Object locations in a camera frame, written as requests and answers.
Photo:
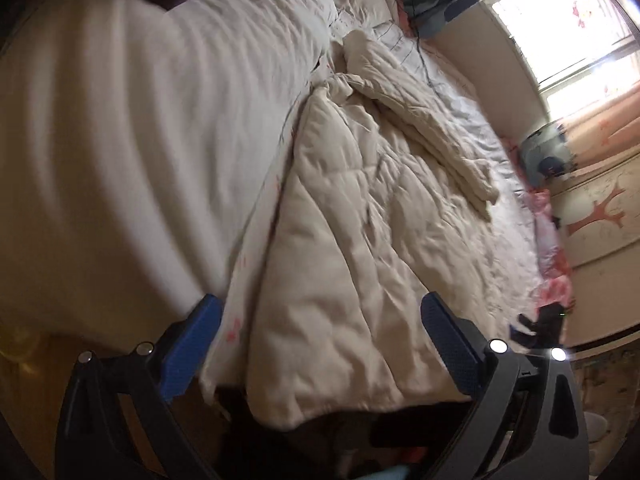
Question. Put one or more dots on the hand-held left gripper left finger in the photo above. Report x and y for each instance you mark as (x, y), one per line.
(192, 340)

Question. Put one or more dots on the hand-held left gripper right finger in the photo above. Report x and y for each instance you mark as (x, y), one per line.
(450, 340)

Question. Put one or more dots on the beige quilted comforter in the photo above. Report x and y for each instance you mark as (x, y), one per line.
(350, 260)

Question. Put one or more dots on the small black object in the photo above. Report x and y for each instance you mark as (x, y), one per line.
(545, 322)

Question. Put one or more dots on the pink floral bed skirt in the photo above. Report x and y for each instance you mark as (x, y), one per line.
(550, 260)

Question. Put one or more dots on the pink and blue patterned curtain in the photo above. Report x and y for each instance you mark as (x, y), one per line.
(595, 210)

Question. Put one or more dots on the large white pillow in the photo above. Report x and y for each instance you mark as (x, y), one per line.
(125, 135)

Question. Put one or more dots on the floral bed sheet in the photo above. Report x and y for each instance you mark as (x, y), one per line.
(450, 105)

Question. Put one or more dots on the window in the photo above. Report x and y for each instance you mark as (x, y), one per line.
(565, 30)

